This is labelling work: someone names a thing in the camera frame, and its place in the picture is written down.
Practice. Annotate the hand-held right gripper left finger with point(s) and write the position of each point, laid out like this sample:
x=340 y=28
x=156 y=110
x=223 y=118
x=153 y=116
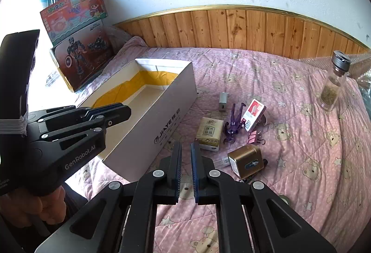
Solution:
x=177 y=167

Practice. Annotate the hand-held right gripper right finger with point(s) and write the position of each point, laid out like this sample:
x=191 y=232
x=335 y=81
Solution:
x=194 y=173

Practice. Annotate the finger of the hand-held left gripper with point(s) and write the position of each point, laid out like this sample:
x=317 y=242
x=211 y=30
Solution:
x=100 y=125
x=116 y=112

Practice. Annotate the gold pocket tissue pack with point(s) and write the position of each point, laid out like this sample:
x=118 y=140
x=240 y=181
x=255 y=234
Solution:
x=208 y=132

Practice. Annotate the white cardboard box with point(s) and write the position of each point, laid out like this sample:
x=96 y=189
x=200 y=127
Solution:
x=162 y=113

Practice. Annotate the gold cube box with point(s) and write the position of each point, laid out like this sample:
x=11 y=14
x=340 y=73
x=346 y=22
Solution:
x=246 y=161

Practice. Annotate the person's left hand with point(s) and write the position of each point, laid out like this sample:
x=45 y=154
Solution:
x=52 y=203

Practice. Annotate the small clear plastic item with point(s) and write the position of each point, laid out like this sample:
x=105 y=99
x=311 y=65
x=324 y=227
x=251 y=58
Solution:
x=222 y=161

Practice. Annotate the robot figure toy box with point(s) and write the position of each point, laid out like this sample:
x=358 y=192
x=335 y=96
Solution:
x=81 y=58

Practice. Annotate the white charger adapter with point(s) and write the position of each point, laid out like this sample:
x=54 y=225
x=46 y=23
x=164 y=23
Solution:
x=223 y=102

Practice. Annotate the red and white small box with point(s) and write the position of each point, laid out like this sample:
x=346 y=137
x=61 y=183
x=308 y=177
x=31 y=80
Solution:
x=252 y=113

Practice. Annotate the pink bear print blanket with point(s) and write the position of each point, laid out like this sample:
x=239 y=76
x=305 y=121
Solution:
x=289 y=154

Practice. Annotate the colourful cartoon toy box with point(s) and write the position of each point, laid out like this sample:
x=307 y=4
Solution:
x=72 y=12

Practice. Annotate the glass bottle with metal lid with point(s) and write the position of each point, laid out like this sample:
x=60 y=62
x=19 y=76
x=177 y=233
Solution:
x=333 y=87

